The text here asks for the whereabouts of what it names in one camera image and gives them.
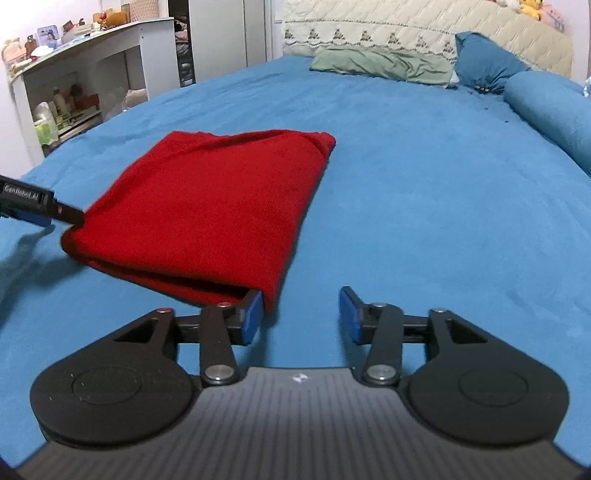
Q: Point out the blue duvet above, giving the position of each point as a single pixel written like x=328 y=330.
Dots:
x=549 y=110

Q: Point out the picture tin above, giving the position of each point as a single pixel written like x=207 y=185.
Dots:
x=47 y=37

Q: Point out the wicker basket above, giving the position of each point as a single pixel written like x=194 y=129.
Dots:
x=143 y=9

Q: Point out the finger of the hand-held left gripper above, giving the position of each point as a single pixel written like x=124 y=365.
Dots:
x=27 y=203

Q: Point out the white wardrobe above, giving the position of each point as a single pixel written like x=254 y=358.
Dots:
x=226 y=37

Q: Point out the cream quilted headboard cover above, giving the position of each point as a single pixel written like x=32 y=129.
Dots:
x=415 y=27

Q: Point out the yellow plush toy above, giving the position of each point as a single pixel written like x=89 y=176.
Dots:
x=531 y=8

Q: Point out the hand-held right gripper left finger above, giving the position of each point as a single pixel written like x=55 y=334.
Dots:
x=252 y=318

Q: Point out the red knit sweater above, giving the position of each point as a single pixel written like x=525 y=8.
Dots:
x=203 y=203

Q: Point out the blue pillow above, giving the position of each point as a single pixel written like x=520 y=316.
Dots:
x=485 y=62

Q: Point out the green pillow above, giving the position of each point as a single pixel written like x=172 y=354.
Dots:
x=383 y=64

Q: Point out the white desk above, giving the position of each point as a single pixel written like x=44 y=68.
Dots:
x=106 y=46

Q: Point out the white bag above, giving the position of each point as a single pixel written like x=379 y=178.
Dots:
x=124 y=104

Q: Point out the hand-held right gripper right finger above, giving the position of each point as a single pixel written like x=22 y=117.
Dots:
x=347 y=316

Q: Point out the pink plush toy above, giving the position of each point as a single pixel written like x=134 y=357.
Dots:
x=551 y=16

